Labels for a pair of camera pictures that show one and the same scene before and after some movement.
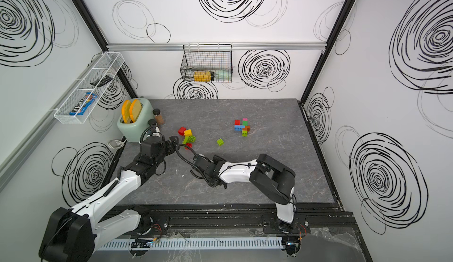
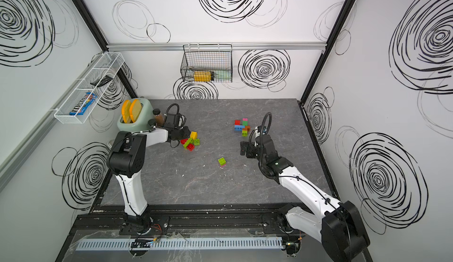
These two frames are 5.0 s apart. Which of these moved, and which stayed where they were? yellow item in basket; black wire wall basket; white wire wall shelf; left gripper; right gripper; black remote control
Moved: left gripper; right gripper
Stayed: white wire wall shelf; black remote control; yellow item in basket; black wire wall basket
